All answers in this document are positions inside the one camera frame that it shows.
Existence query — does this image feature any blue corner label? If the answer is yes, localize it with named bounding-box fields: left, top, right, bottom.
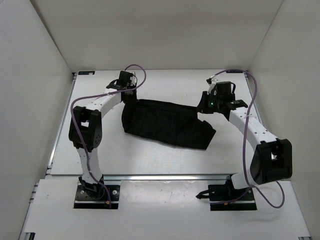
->
left=77, top=71, right=95, bottom=76
left=225, top=69, right=243, bottom=74

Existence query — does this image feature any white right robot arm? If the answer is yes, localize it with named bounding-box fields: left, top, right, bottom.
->
left=197, top=77, right=293, bottom=203

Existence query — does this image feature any black pleated skirt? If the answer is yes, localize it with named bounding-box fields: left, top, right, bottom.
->
left=121, top=99, right=216, bottom=150

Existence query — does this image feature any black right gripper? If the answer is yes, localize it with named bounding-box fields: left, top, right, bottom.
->
left=195, top=92, right=222, bottom=115

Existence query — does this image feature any aluminium right side rail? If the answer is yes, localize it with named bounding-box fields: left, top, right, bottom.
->
left=244, top=73, right=264, bottom=126

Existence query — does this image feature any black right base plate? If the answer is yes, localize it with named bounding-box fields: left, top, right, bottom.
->
left=208, top=184, right=257, bottom=212

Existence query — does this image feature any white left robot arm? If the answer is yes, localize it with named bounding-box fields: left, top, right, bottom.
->
left=68, top=70, right=138, bottom=201

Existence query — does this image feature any aluminium rail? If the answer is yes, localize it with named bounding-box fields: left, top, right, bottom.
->
left=104, top=174, right=229, bottom=181
left=45, top=72, right=78, bottom=176
left=244, top=73, right=264, bottom=126

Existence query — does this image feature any aluminium left side rail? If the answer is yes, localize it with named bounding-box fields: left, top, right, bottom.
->
left=45, top=72, right=78, bottom=176

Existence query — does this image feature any aluminium front rail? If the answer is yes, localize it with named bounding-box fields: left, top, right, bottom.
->
left=104, top=174, right=229, bottom=181

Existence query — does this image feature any left blue corner label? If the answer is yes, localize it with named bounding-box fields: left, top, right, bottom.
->
left=77, top=71, right=95, bottom=76

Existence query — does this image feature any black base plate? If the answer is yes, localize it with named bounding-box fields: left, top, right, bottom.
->
left=73, top=184, right=121, bottom=210
left=208, top=184, right=257, bottom=212

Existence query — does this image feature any right blue corner label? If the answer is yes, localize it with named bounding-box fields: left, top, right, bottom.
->
left=225, top=69, right=243, bottom=74

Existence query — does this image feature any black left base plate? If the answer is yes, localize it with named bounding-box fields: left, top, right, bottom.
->
left=73, top=184, right=121, bottom=210

